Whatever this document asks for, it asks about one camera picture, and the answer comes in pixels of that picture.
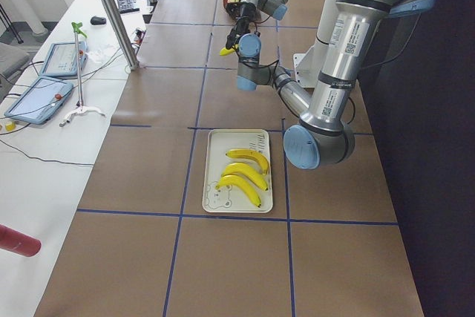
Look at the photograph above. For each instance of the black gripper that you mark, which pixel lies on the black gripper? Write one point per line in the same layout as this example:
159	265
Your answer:
245	9

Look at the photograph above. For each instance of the yellow banana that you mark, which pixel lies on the yellow banana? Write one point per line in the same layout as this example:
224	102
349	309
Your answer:
250	154
243	185
249	172
226	52

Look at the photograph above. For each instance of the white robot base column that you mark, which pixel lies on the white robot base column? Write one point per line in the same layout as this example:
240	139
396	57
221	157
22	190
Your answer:
308	65

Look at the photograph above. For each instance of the brown wicker basket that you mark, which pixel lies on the brown wicker basket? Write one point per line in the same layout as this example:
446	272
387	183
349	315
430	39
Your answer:
225	2

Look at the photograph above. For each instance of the white bear tray plate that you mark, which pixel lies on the white bear tray plate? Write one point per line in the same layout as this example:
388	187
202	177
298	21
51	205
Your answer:
230	199

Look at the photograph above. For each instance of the black computer mouse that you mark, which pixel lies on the black computer mouse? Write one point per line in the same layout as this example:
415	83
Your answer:
98	20

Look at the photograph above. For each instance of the metal reacher grabber tool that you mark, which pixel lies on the metal reacher grabber tool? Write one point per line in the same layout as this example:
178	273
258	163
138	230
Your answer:
80	109

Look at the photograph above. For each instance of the blue teach pendant tablet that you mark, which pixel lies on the blue teach pendant tablet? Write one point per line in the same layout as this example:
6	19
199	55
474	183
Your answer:
60	62

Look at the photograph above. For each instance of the red cylinder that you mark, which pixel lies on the red cylinder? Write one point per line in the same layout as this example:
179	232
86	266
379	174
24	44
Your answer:
19	243

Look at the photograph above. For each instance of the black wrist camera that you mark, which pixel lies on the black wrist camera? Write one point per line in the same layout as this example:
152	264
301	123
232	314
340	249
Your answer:
233	9

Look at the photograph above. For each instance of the aluminium frame post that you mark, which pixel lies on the aluminium frame post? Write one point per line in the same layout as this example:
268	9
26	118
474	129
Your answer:
120	32

